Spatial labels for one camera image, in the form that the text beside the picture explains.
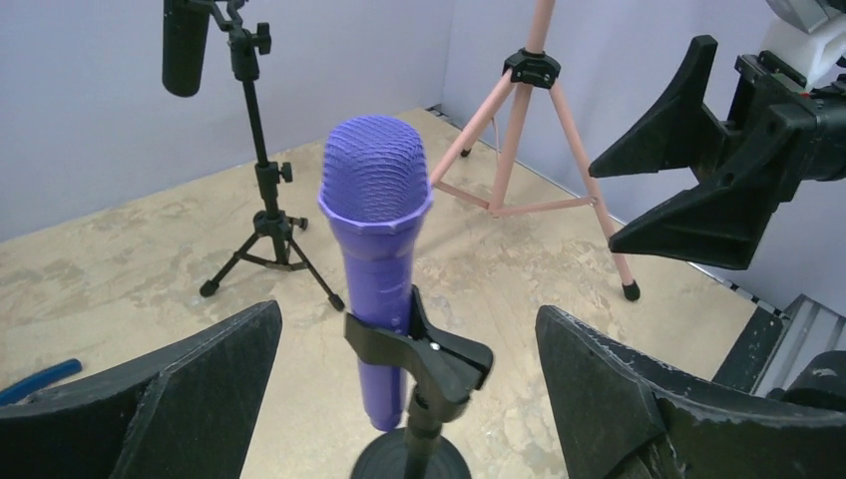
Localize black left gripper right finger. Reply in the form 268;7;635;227
536;305;845;478

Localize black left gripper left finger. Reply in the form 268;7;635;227
1;301;282;478

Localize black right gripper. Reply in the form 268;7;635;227
589;35;845;269

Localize black round-base mic stand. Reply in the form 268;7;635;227
344;286;494;478

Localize black tripod mic stand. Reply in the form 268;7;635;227
186;1;345;311

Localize purple toy microphone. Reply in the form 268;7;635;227
317;115;435;433

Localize black silver condenser microphone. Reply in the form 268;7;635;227
162;0;213;98

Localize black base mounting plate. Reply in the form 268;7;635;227
711;306;791;393

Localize pink music stand tripod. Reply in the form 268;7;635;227
430;1;634;307

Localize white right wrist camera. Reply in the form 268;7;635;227
761;0;845;91

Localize blue-handled pliers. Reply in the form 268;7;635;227
1;358;83;406

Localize aluminium front frame rail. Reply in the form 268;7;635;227
752;294;845;397

